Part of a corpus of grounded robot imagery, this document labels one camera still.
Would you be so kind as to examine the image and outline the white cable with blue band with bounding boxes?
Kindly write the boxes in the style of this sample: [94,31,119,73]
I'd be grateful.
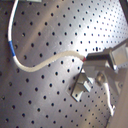
[7,0,88,73]

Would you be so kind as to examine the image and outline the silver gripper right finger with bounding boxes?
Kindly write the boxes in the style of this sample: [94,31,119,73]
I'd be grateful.
[87,46,128,66]

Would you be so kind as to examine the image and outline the silver metal cable clip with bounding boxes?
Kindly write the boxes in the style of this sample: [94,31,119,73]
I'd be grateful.
[71,73,93,102]

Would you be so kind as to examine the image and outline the white block at top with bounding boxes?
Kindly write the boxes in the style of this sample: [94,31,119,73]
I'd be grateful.
[19,0,44,4]

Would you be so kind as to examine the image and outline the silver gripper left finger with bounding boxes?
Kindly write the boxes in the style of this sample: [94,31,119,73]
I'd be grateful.
[83,61,127,95]

